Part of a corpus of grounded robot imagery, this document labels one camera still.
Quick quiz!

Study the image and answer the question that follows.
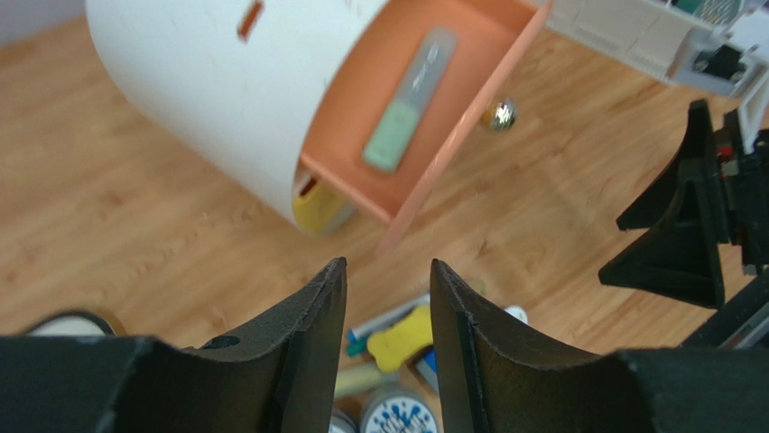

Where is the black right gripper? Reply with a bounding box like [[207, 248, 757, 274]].
[[598, 99, 768, 348]]

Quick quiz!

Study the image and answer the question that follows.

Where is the white teal marker pen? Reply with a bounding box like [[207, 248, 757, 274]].
[[346, 337, 367, 358]]

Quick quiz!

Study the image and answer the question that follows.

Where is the round drawer storage box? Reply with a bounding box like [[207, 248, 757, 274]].
[[85, 1, 553, 251]]

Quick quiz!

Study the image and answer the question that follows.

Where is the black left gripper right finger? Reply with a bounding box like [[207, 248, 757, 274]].
[[430, 260, 768, 432]]

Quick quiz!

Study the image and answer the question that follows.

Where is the yellow bone-shaped eraser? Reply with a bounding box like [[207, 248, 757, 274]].
[[366, 305, 433, 373]]

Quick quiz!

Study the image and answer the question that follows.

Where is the light green pen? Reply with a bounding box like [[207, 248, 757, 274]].
[[361, 26, 458, 173]]

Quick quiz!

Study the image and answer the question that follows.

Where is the blue grey lint roller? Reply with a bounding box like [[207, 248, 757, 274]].
[[415, 347, 440, 393]]

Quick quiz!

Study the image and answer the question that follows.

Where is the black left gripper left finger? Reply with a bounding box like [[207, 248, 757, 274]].
[[1, 257, 347, 432]]

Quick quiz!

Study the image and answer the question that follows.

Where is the white blue marker pen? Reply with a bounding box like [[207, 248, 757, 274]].
[[346, 294, 430, 343]]

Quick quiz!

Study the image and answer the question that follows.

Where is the strawberry pattern tray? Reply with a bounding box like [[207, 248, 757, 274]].
[[21, 309, 125, 336]]

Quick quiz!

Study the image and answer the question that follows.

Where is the blue patterned tape roll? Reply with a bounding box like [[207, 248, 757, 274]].
[[358, 385, 440, 433], [328, 408, 358, 433]]

